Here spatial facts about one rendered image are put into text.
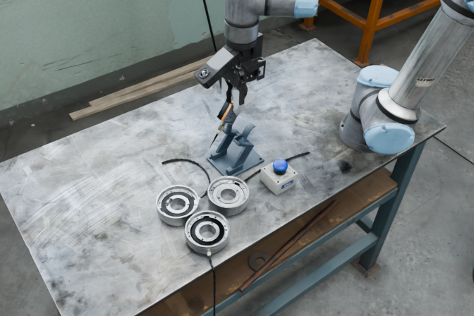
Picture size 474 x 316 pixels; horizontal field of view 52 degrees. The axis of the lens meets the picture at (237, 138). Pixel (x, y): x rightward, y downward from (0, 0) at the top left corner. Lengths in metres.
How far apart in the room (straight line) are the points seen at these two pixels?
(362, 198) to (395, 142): 0.45
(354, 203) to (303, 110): 0.35
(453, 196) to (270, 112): 1.31
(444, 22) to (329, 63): 0.72
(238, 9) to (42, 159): 0.71
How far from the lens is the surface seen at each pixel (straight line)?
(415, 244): 2.34
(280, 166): 1.27
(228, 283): 1.43
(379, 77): 1.35
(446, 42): 1.15
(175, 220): 1.20
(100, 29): 2.76
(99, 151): 1.43
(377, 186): 1.73
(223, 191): 1.27
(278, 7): 1.04
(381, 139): 1.25
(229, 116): 1.22
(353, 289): 2.13
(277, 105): 1.57
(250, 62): 1.15
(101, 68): 2.88
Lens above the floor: 1.79
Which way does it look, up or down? 43 degrees down
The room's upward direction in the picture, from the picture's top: 3 degrees clockwise
